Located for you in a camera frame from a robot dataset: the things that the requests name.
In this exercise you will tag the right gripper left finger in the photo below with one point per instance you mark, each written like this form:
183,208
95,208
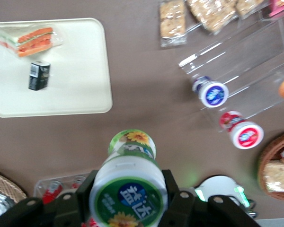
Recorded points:
84,201

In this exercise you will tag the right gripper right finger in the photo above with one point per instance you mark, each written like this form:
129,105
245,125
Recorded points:
177,205

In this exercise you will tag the green gum bottle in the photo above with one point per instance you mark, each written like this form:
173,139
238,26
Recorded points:
129,184

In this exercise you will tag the red gum bottle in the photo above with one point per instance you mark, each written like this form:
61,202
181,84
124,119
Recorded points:
242,132

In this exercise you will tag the blue gum bottle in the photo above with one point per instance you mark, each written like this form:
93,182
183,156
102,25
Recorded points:
211,93

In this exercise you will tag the cream plastic tray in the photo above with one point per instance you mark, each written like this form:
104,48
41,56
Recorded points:
78,82

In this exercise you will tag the small black gum box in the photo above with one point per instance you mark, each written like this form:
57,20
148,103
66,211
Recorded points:
39,75

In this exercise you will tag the red cola bottle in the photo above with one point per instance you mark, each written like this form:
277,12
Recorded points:
51,192
92,222
76,185

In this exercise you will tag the clear acrylic bottle rack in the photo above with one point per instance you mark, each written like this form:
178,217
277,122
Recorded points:
41,186

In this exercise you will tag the light tan wicker basket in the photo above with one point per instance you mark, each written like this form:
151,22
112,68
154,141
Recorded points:
7,182

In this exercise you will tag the dark brown wicker basket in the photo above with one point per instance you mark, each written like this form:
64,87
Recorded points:
265,165

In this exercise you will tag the crispy snack clear pack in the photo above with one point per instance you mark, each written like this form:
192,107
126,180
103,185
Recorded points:
275,175

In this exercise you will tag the clear acrylic stepped stand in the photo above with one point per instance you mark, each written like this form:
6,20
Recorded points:
251,59

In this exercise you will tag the wrapped triangle sandwich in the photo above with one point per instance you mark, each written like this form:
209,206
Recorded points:
33,41

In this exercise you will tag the oat bar clear wrap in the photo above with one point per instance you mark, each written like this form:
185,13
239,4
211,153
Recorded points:
248,6
173,23
211,15

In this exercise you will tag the pink snack packet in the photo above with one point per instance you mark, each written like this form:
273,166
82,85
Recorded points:
281,6

